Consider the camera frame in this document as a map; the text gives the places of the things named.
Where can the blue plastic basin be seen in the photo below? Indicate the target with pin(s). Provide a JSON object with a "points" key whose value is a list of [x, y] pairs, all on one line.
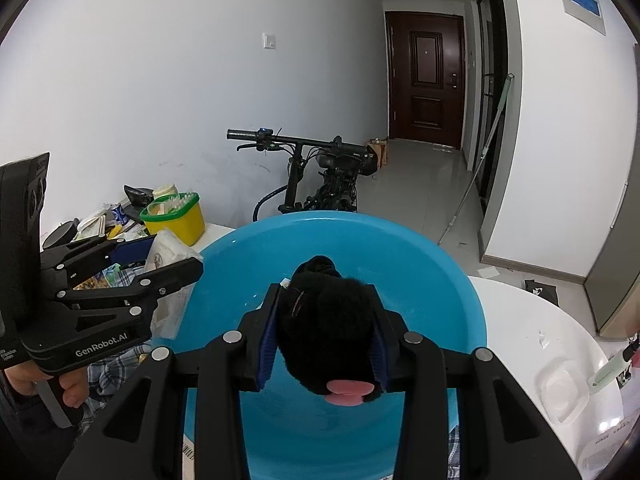
{"points": [[337, 267]]}

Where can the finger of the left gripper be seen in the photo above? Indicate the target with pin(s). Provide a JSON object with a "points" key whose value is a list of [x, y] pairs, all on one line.
{"points": [[71, 304], [84, 258]]}

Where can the grey beige refrigerator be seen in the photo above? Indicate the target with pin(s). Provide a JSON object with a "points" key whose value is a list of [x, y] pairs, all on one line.
{"points": [[612, 286]]}

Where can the mop handle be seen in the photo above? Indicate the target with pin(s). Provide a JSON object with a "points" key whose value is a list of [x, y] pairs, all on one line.
{"points": [[504, 98]]}

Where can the black bicycle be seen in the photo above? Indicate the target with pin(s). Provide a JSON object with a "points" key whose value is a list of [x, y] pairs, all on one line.
{"points": [[320, 174]]}

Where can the green pump bottle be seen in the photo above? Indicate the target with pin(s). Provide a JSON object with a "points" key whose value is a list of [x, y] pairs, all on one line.
{"points": [[613, 368]]}

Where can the white wall switch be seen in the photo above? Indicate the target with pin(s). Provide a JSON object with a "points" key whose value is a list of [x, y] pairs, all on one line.
{"points": [[269, 42]]}

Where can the clear snack jar black lid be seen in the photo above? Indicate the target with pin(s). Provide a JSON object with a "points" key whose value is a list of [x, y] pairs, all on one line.
{"points": [[62, 235]]}

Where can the dark brown door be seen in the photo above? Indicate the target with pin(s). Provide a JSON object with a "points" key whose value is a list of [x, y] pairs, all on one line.
{"points": [[427, 79]]}

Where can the blue plaid shirt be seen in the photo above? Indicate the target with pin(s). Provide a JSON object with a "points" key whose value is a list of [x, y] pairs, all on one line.
{"points": [[106, 376]]}

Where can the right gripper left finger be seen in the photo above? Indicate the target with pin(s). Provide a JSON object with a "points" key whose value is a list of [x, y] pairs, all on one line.
{"points": [[139, 435]]}

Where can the clear plastic tray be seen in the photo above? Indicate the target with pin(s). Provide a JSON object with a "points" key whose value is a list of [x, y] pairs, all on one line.
{"points": [[563, 391]]}

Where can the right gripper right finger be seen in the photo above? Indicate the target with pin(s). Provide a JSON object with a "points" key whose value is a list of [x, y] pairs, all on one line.
{"points": [[502, 434]]}

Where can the yellow bin green rim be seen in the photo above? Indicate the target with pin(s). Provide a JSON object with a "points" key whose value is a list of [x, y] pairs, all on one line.
{"points": [[179, 213]]}

